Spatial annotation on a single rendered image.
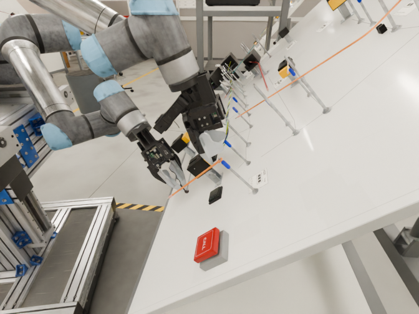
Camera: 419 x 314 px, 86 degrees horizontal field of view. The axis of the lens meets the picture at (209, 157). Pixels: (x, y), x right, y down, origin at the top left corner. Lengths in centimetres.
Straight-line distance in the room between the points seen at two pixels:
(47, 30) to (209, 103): 64
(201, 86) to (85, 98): 371
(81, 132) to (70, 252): 111
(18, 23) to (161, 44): 59
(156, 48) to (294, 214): 37
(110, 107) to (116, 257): 133
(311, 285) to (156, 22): 74
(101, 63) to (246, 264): 43
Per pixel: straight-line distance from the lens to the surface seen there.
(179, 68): 45
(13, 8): 623
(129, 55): 47
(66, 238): 180
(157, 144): 60
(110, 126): 73
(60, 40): 98
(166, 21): 45
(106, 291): 172
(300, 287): 76
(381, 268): 203
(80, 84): 405
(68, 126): 71
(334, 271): 83
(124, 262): 179
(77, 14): 63
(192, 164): 57
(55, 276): 165
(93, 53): 49
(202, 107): 48
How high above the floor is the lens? 144
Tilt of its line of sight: 33 degrees down
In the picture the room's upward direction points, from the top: straight up
